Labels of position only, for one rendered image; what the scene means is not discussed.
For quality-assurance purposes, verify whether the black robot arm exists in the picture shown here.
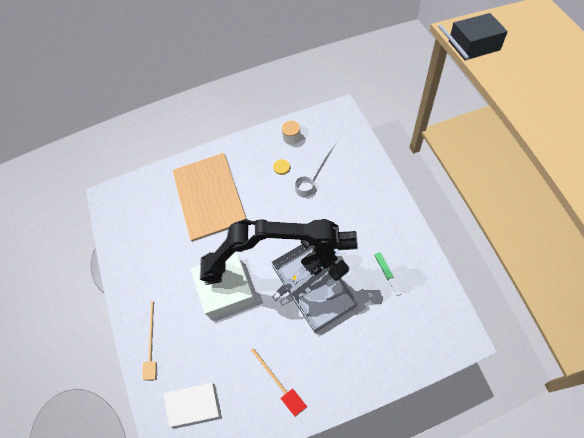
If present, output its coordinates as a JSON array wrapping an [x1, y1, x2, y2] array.
[[199, 219, 358, 285]]

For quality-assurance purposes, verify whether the light wooden board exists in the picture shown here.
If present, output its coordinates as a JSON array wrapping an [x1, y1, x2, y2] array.
[[173, 153, 246, 242]]

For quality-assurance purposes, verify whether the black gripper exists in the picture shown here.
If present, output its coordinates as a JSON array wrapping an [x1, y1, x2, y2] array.
[[300, 240, 350, 281]]

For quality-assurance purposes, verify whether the grey cylinder with orange top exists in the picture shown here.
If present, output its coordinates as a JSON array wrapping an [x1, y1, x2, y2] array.
[[281, 120, 301, 145]]

